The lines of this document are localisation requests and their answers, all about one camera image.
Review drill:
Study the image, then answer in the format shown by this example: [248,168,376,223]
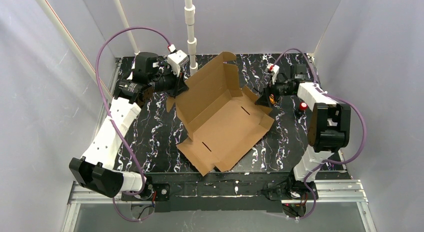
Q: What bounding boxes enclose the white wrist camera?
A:
[266,63,280,85]
[166,44,190,77]

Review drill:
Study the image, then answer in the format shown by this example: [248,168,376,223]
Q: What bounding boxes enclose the red emergency stop button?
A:
[296,101,308,116]

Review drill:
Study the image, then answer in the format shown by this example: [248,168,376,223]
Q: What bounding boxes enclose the yellow tape measure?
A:
[269,94,276,106]

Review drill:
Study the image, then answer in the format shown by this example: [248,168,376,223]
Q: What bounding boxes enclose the aluminium rail frame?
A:
[62,179,376,232]

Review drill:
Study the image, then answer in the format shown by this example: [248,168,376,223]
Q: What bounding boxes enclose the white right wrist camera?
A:
[266,63,280,85]

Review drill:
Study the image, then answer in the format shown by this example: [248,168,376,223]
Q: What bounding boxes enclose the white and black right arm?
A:
[255,63,351,183]

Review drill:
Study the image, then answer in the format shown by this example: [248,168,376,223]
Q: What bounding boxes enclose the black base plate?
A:
[121,172,313,213]

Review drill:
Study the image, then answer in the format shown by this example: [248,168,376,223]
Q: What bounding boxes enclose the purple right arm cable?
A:
[273,48,368,221]

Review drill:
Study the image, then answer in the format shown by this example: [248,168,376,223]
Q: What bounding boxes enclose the white pvc pipe frame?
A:
[21,0,187,107]

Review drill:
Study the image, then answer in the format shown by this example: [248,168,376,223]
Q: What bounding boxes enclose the brown cardboard box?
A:
[166,51,274,176]

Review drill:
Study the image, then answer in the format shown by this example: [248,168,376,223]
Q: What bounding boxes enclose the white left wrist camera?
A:
[166,44,190,77]

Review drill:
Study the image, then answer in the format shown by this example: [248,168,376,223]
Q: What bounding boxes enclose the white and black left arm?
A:
[69,50,190,198]

